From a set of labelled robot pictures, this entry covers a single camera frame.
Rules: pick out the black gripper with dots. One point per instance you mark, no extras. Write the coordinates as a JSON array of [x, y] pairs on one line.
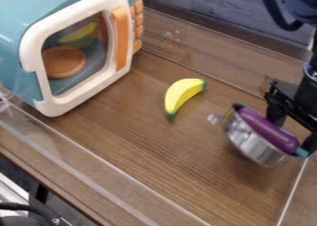
[[287, 104]]

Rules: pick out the silver pot with wire handle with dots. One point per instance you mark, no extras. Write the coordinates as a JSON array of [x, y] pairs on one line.
[[246, 140]]

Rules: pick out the yellow toy banana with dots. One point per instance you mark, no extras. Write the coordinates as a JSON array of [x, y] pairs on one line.
[[180, 93]]

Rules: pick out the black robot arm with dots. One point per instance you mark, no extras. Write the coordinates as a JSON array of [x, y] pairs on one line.
[[303, 10]]

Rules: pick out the purple toy eggplant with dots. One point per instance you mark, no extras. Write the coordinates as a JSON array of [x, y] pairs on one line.
[[277, 136]]

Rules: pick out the clear acrylic front barrier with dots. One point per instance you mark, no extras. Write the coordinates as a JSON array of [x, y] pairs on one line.
[[109, 196]]

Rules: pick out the blue toy microwave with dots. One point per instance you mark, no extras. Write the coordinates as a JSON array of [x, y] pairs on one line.
[[66, 49]]

